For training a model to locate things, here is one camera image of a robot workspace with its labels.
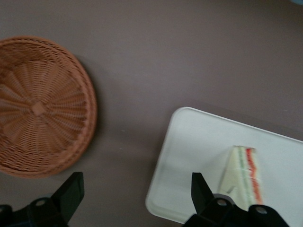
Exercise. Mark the cream rectangular plastic tray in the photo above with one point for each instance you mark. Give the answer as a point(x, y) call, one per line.
point(189, 151)

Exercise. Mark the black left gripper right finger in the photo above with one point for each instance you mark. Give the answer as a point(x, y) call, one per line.
point(208, 208)

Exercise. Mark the triangular sandwich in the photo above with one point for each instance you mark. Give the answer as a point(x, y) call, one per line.
point(239, 175)

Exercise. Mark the round brown wicker basket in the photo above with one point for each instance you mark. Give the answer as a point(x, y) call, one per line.
point(42, 106)

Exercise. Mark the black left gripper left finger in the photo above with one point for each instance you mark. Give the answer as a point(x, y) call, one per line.
point(59, 203)

